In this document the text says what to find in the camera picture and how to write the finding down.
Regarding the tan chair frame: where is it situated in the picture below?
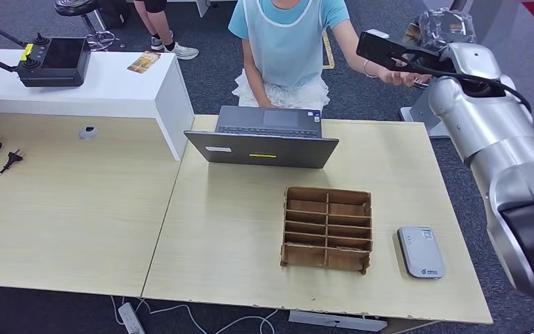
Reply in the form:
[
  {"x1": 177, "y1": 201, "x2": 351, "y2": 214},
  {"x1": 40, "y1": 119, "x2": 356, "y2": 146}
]
[{"x1": 321, "y1": 29, "x2": 337, "y2": 70}]

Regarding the grey kiosk stand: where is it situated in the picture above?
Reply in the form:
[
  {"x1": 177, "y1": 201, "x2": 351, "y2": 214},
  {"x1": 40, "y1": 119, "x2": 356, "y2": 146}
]
[{"x1": 399, "y1": 0, "x2": 526, "y2": 139}]

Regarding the wooden slotted card organizer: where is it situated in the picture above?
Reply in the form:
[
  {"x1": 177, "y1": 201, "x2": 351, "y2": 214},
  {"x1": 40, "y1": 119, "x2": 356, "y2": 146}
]
[{"x1": 280, "y1": 186, "x2": 373, "y2": 276}]

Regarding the black case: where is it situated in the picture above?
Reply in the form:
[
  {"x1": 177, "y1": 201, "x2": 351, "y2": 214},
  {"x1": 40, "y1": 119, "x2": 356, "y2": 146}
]
[{"x1": 97, "y1": 0, "x2": 131, "y2": 29}]

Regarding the person's left hand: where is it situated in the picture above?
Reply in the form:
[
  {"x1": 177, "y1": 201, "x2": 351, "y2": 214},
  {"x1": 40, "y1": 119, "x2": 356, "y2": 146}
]
[{"x1": 378, "y1": 67, "x2": 431, "y2": 88}]

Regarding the grey card reader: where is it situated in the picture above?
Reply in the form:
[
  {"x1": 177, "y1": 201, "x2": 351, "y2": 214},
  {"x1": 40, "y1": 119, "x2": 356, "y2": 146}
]
[{"x1": 396, "y1": 225, "x2": 446, "y2": 280}]

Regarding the white power strip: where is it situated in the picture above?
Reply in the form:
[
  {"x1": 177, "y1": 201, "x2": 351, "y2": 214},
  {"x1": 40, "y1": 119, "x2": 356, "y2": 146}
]
[{"x1": 118, "y1": 302, "x2": 146, "y2": 334}]

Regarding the black round stool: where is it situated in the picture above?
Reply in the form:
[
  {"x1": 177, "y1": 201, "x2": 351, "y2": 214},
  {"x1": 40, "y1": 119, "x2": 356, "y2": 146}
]
[{"x1": 54, "y1": 0, "x2": 126, "y2": 51}]

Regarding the white floor cable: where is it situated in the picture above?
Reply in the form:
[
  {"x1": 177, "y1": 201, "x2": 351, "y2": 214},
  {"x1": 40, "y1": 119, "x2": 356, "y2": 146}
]
[{"x1": 110, "y1": 297, "x2": 278, "y2": 334}]

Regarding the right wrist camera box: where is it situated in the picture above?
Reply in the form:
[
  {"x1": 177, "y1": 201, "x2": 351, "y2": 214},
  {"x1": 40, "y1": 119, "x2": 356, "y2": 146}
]
[{"x1": 357, "y1": 29, "x2": 443, "y2": 74}]

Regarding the grey laptop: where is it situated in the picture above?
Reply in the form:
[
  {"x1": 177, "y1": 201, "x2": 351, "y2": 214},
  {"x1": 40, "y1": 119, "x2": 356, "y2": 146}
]
[{"x1": 184, "y1": 105, "x2": 340, "y2": 170}]

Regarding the black remote controller with antennas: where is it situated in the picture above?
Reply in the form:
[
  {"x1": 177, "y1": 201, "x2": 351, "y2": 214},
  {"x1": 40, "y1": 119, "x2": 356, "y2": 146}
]
[{"x1": 0, "y1": 13, "x2": 92, "y2": 88}]

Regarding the white raised counter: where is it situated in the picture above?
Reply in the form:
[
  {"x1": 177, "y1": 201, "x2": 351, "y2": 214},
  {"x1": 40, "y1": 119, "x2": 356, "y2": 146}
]
[{"x1": 0, "y1": 48, "x2": 195, "y2": 162}]

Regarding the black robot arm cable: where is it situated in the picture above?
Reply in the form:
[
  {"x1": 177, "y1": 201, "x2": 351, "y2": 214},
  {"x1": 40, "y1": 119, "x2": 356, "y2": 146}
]
[{"x1": 387, "y1": 53, "x2": 533, "y2": 114}]

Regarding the standing person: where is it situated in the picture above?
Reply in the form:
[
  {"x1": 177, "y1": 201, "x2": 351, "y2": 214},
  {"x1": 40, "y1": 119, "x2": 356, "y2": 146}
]
[{"x1": 133, "y1": 0, "x2": 200, "y2": 61}]

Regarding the grey under-desk bar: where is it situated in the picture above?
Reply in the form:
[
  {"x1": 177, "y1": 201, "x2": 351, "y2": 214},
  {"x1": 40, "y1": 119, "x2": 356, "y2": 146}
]
[{"x1": 288, "y1": 310, "x2": 388, "y2": 333}]

